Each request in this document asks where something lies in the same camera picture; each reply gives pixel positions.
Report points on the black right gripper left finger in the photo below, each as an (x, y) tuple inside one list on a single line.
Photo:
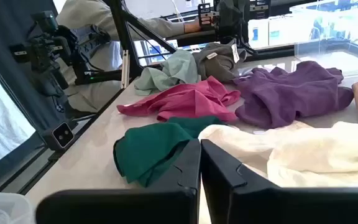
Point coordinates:
[(166, 205)]

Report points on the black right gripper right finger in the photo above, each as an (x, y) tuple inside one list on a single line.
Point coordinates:
[(244, 205)]

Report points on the grey microfiber towel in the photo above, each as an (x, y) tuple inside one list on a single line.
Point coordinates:
[(216, 63)]

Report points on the mint green microfiber towel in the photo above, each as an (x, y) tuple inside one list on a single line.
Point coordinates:
[(179, 70)]

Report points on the dark green microfiber towel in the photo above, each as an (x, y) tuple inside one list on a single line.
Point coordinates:
[(148, 146)]

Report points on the cream white microfiber towel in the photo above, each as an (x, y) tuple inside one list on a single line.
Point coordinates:
[(306, 149)]

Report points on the magenta microfiber towel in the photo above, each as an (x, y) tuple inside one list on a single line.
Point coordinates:
[(191, 99)]

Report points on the purple microfiber towel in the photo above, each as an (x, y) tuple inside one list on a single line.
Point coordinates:
[(284, 93)]

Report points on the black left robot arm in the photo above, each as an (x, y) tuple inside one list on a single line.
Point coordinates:
[(232, 18)]

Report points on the person's hand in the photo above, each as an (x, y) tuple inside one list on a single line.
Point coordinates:
[(193, 27)]

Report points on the silver aluminium bar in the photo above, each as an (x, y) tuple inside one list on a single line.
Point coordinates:
[(125, 70)]

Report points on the clear plastic bin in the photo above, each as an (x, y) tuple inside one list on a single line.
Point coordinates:
[(2, 208), (322, 37)]

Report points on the person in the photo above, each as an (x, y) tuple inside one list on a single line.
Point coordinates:
[(79, 15)]

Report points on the small black camera box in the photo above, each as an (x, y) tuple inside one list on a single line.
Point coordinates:
[(62, 135)]

